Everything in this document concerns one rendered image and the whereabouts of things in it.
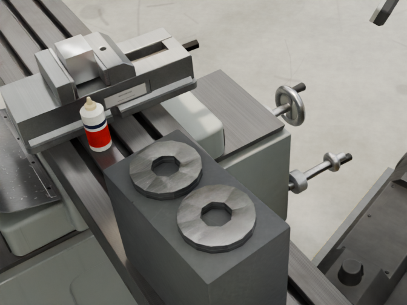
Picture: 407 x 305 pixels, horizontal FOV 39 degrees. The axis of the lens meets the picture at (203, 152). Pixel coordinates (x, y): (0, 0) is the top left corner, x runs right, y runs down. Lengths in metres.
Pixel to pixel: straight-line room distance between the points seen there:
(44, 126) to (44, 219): 0.19
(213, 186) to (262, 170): 0.71
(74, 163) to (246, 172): 0.46
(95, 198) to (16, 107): 0.23
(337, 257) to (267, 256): 0.58
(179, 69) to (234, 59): 1.66
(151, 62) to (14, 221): 0.39
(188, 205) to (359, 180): 1.59
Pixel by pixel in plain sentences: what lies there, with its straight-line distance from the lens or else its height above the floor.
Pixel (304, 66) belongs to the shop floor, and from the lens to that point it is 2.72.
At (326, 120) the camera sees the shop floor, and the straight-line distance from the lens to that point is 2.44.
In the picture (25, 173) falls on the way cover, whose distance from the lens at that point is 1.15.
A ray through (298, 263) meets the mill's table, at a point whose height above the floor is 0.90.
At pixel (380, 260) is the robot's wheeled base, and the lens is 1.27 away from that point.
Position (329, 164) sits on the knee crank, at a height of 0.49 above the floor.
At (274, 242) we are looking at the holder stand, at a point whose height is 1.08.
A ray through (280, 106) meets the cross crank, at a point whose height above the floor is 0.62.
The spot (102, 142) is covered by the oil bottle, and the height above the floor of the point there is 0.93.
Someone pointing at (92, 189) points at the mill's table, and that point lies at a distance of 0.98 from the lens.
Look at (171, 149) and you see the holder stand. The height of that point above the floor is 1.10.
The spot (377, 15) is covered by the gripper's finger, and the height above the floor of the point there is 1.42.
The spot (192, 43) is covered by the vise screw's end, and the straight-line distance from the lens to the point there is 1.17.
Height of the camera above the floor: 1.61
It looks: 44 degrees down
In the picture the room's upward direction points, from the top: 6 degrees counter-clockwise
